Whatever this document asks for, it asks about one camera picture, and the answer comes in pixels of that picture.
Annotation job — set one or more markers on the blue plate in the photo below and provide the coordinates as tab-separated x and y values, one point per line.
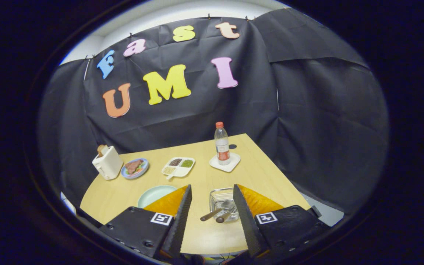
144	170

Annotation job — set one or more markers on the black backdrop cloth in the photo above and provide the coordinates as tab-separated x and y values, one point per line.
307	129

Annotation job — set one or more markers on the pile of green beans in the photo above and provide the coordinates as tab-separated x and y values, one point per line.
187	163

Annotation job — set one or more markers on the white toaster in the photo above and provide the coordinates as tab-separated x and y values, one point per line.
109	163

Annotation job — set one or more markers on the dark block object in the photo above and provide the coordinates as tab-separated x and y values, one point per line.
315	212

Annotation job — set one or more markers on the steak with vegetables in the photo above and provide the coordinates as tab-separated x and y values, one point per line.
134	166

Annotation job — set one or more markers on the bread slice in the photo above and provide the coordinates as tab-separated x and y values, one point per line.
101	149

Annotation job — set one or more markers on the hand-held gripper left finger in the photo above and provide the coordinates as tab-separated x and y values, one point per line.
180	224

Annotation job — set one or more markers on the pile of brown beans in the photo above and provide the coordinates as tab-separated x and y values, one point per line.
175	162

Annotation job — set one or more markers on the white divided tray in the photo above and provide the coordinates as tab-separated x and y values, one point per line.
184	172

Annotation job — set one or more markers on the clear water bottle red cap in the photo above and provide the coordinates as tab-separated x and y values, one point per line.
222	147

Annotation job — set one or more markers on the pile of yellow beans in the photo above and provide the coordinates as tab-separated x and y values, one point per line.
169	170

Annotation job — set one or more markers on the pale green plate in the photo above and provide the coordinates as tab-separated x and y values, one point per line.
153	195

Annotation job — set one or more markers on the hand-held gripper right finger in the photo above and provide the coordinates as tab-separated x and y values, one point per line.
247	221

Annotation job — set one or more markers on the white square coaster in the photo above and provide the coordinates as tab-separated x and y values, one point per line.
234	163

